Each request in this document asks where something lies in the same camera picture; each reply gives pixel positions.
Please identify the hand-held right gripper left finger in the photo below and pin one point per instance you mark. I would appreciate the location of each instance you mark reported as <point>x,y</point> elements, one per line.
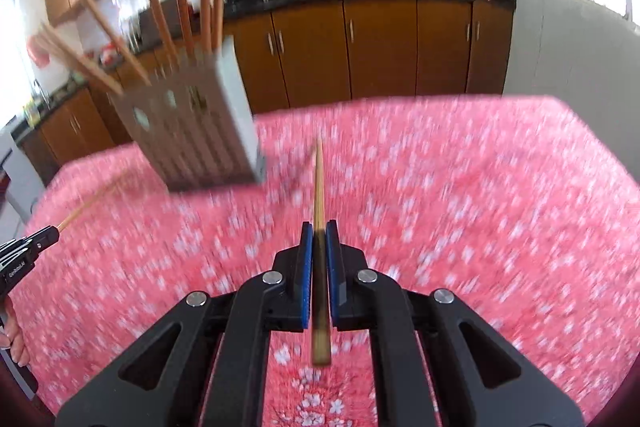
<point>306,277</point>

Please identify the red wall hanging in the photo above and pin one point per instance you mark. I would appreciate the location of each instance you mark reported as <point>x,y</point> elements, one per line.
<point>38,51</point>

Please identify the white appliance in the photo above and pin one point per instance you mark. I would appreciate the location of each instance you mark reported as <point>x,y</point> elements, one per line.
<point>17,182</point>

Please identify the metal sink faucet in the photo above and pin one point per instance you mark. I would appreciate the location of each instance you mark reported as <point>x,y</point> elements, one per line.
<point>40,93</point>

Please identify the grey perforated chopstick holder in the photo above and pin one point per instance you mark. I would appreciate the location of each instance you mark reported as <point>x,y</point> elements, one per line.
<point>200,142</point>

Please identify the person's left hand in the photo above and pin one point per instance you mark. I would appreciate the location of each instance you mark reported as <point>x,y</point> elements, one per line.
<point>17,342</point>

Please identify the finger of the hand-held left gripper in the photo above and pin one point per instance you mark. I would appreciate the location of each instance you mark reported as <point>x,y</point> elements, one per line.
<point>40,241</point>

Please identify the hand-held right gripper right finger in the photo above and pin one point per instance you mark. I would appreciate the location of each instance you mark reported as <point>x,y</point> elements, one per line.
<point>334,277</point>

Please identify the red floral tablecloth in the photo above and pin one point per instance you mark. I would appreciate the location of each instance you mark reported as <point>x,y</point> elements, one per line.
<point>450,207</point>

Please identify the brown wooden base cabinets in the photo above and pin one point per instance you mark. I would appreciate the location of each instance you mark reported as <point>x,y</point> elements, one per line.
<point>380,47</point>

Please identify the brown sink base cabinets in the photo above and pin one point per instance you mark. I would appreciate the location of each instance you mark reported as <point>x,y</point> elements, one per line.
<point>70,127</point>

